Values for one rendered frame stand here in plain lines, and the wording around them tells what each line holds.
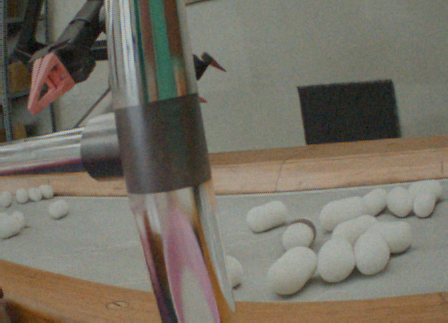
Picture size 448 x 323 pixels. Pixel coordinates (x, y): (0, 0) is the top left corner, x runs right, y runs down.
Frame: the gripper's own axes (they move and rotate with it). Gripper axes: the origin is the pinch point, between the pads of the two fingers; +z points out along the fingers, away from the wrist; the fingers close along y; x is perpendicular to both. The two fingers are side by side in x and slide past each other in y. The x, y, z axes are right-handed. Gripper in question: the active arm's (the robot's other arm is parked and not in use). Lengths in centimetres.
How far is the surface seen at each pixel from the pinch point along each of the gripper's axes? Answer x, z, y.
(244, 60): 113, -142, -77
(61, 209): 3.2, 14.0, 13.2
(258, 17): 100, -154, -67
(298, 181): 10.3, 5.8, 34.4
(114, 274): -4.2, 24.8, 33.0
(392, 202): 3, 15, 48
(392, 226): -3, 20, 51
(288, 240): -1.8, 20.0, 43.2
